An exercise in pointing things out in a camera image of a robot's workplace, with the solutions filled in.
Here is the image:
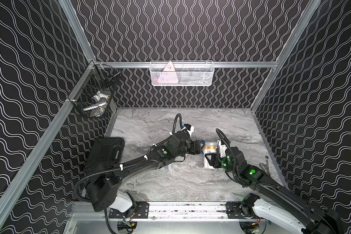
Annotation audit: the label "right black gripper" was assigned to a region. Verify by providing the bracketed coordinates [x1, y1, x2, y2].
[205, 151, 238, 177]

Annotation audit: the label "black plastic carry case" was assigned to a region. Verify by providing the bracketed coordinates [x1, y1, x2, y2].
[84, 137, 125, 176]

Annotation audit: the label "black wire wall basket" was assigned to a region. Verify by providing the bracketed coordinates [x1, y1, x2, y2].
[71, 64, 122, 119]

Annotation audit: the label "clear jar toiletry kit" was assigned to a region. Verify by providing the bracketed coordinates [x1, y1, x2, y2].
[203, 142, 218, 169]

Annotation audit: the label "pink triangular card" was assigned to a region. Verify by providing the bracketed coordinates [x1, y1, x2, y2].
[157, 61, 179, 85]

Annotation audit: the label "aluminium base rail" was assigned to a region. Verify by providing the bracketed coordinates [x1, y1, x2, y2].
[71, 201, 305, 221]

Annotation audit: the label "metal wrench tool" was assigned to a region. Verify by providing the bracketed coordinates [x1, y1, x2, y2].
[259, 156, 271, 175]

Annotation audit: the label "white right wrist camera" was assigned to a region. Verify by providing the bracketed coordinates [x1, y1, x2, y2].
[217, 139, 227, 158]

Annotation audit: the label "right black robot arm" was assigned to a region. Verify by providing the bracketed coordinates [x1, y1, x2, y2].
[203, 145, 343, 234]

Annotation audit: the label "white items in black basket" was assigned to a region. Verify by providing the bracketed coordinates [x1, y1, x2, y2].
[82, 91, 111, 118]

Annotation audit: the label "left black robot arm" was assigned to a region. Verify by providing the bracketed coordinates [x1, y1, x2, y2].
[73, 129, 203, 213]

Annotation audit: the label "white wire wall basket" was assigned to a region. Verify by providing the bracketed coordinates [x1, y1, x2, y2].
[149, 60, 215, 86]

